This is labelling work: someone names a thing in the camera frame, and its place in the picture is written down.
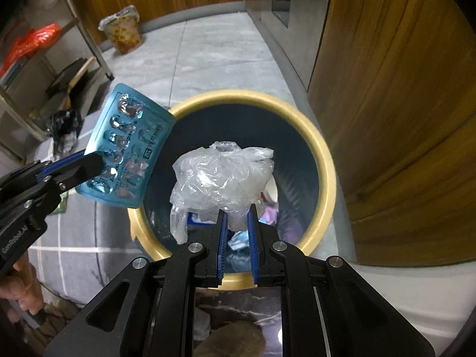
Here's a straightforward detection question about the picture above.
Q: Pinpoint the blue bin with yellow rim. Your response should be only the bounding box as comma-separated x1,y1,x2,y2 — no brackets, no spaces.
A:
127,89,337,291

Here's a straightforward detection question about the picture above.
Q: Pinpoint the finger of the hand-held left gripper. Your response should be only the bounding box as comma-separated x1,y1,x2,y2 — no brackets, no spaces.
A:
39,148,93,180
48,152,105,195

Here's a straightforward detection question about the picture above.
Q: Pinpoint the clear plastic bag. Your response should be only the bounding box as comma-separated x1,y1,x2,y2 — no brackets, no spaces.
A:
170,140,275,245

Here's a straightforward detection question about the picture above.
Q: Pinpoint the stainless steel rack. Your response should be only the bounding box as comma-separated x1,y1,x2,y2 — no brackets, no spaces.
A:
0,0,115,161

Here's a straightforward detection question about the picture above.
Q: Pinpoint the large red plastic bag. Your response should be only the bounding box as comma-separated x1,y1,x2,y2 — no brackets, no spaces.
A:
0,23,62,77

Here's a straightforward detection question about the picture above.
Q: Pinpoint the person's left hand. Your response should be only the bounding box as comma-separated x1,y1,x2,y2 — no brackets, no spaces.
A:
0,256,47,317

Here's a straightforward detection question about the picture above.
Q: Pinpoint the brown fuzzy object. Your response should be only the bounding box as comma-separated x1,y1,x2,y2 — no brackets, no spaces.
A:
194,321,265,357

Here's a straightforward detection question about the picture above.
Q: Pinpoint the stainless steel oven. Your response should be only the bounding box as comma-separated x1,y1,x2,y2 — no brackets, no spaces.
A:
243,0,335,92

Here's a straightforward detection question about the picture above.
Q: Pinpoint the black pan with wooden handle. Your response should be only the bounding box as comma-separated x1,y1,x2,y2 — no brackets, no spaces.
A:
45,57,98,99

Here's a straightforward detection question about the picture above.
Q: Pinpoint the black plastic bag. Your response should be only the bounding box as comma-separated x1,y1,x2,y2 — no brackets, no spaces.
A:
45,109,83,154

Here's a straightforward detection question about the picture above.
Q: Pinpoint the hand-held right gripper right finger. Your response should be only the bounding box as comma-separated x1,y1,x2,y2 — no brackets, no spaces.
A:
246,204,434,357

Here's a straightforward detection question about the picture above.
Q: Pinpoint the blue blister pack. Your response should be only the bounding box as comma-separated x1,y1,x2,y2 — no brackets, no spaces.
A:
75,83,176,209

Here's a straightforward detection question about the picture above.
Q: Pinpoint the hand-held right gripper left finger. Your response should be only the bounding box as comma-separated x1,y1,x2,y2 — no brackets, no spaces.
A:
44,211,228,357

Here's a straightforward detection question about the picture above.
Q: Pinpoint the green and white box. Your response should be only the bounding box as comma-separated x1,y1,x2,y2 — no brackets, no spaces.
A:
51,192,70,215

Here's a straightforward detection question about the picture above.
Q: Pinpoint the tall wooden cabinet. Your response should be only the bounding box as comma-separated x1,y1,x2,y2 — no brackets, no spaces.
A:
307,0,476,268

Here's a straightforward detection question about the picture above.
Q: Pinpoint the yellow patterned bin with liner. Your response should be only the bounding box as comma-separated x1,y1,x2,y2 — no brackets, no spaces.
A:
98,5,144,54

